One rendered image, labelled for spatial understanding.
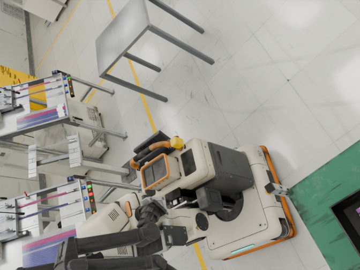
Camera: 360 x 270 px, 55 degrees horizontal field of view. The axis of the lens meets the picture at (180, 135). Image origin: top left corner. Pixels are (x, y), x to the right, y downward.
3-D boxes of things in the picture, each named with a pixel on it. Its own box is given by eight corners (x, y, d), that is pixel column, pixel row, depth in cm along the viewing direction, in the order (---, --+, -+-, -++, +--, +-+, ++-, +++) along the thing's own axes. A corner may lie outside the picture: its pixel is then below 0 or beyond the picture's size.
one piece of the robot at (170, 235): (151, 234, 196) (120, 233, 181) (185, 218, 180) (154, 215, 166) (156, 263, 188) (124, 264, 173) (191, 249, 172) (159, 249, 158)
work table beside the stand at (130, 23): (215, 62, 318) (148, 24, 265) (165, 103, 357) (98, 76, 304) (203, 28, 340) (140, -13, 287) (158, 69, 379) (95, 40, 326)
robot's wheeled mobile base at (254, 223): (206, 179, 289) (185, 174, 272) (268, 144, 253) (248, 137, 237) (226, 262, 257) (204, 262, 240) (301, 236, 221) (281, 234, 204)
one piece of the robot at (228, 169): (201, 183, 274) (113, 166, 218) (256, 153, 243) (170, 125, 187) (210, 224, 258) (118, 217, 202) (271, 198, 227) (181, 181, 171)
